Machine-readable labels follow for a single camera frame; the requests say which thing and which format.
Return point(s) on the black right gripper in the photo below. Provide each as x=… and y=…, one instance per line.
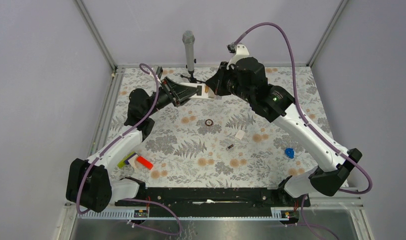
x=215, y=82

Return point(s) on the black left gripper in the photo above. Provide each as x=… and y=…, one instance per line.
x=183, y=92

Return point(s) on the white red remote control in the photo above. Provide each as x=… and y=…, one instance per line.
x=203, y=92

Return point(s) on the white battery cover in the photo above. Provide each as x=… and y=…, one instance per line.
x=240, y=134

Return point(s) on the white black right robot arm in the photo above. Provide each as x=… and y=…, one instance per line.
x=247, y=80

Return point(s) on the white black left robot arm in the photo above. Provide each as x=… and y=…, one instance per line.
x=89, y=184

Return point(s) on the black tripod mic stand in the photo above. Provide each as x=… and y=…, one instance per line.
x=191, y=77

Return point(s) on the small round tape roll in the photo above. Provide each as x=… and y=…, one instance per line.
x=209, y=122

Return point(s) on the grey microphone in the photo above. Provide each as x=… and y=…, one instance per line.
x=188, y=40

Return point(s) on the floral table mat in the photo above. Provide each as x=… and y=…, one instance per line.
x=187, y=153

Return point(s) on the red block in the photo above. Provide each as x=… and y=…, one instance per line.
x=144, y=162

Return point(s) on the white block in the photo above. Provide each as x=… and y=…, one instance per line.
x=132, y=161

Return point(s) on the blue plastic piece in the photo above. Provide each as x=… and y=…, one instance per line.
x=289, y=152

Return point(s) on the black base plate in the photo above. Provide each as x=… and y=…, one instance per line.
x=176, y=197

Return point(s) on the slotted cable duct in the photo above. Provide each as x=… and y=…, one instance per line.
x=199, y=212

